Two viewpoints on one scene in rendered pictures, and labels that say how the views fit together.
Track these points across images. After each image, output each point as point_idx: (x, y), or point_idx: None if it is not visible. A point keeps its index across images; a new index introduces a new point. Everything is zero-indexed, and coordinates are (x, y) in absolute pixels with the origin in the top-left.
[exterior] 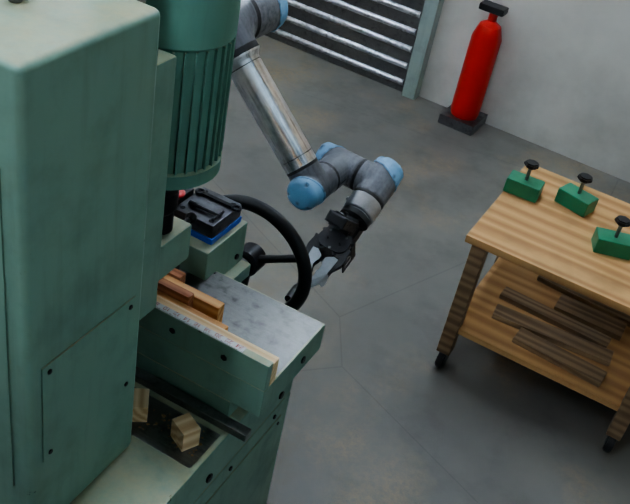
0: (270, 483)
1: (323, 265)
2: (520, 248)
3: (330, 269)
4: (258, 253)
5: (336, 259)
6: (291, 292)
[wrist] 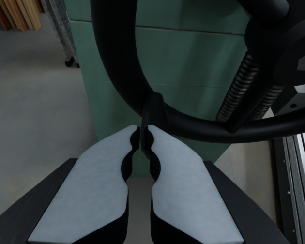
0: (92, 119)
1: (112, 174)
2: None
3: (69, 173)
4: (296, 1)
5: (43, 234)
6: (157, 101)
